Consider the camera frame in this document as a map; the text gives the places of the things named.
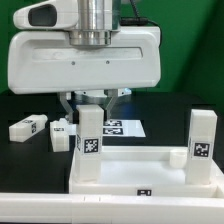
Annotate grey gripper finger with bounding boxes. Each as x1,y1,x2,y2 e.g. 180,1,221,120
59,92,74,123
103,89,118,120

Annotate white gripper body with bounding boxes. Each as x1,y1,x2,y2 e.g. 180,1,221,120
8,27,161,94

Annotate white desk top tray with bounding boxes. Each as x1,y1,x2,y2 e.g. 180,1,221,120
69,146,224,199

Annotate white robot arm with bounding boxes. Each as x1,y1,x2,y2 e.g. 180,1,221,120
8,0,161,121

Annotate white sheet with markers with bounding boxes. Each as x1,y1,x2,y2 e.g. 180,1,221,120
65,119,146,137

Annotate white front fence bar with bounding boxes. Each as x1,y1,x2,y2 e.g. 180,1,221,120
0,193,224,224

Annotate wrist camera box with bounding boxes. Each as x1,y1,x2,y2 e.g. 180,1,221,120
13,0,78,30

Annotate black camera cable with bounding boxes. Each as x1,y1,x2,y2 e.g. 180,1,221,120
119,0,161,28

